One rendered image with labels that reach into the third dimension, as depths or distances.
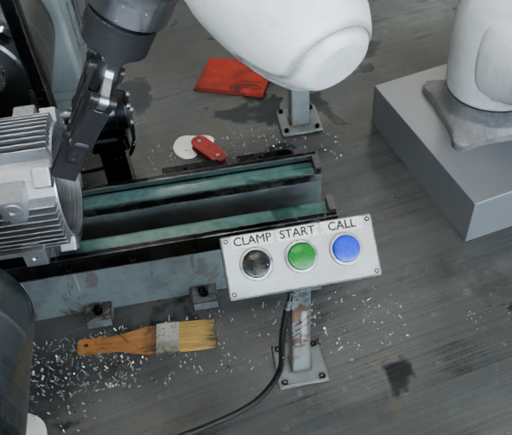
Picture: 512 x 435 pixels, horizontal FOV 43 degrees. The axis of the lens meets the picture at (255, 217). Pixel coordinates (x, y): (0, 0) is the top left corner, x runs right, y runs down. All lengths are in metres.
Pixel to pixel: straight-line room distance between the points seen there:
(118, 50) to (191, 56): 0.82
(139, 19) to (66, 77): 0.69
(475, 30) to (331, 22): 0.56
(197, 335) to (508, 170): 0.55
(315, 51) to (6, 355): 0.42
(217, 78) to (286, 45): 0.91
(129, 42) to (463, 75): 0.59
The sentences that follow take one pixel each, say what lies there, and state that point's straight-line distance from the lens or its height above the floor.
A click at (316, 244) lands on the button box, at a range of 0.72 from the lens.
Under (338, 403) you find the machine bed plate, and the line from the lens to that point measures 0.92.
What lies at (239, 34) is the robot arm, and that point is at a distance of 0.53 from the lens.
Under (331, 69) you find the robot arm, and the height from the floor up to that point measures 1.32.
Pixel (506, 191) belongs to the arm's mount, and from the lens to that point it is 1.07.
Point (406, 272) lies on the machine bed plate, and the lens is 1.05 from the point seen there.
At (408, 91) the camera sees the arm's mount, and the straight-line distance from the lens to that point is 1.24.
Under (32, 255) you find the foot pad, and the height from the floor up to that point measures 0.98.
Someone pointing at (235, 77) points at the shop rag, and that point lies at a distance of 1.41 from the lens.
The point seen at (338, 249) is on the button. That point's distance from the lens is 0.72.
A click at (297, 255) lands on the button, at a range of 0.71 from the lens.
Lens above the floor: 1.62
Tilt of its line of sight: 47 degrees down
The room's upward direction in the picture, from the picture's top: 5 degrees counter-clockwise
